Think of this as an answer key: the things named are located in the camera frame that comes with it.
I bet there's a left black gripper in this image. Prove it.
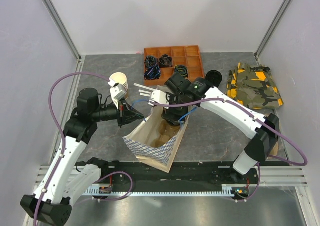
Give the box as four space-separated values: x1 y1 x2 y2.
92 97 144 128

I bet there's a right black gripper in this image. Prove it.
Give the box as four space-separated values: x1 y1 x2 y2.
161 91 188 125

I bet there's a single paper coffee cup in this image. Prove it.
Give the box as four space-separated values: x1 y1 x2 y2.
164 123 181 139

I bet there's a brown pulp cup carrier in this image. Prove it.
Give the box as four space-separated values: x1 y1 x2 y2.
152 120 170 148

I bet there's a checkered paper takeout bag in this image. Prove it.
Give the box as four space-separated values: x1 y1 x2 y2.
123 106 189 173

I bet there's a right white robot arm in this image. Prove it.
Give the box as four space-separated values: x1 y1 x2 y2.
150 72 280 183

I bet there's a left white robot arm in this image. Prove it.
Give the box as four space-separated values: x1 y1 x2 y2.
20 84 144 226

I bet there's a stack of paper cups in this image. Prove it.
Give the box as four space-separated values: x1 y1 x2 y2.
109 72 129 99

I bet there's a green yellow rolled tie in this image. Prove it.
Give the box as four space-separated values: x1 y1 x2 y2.
174 65 189 77

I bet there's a blue striped rolled tie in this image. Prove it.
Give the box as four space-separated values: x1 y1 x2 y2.
144 65 161 80

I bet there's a stack of black lids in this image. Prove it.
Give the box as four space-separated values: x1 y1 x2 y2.
205 70 223 87

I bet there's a brown dark rolled tie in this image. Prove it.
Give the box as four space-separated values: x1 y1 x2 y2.
159 54 173 68

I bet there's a dark rolled tie left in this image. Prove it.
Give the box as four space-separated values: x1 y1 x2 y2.
144 55 158 68

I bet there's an orange wooden compartment tray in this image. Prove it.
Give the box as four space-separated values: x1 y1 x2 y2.
143 46 205 86

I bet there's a camouflage fabric bag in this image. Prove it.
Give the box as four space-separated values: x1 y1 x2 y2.
226 62 284 110

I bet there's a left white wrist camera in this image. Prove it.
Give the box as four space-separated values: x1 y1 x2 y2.
110 83 127 108

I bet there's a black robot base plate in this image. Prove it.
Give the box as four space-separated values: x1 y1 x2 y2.
74 160 261 187

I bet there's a grey slotted cable duct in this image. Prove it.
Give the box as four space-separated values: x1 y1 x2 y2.
82 185 245 197

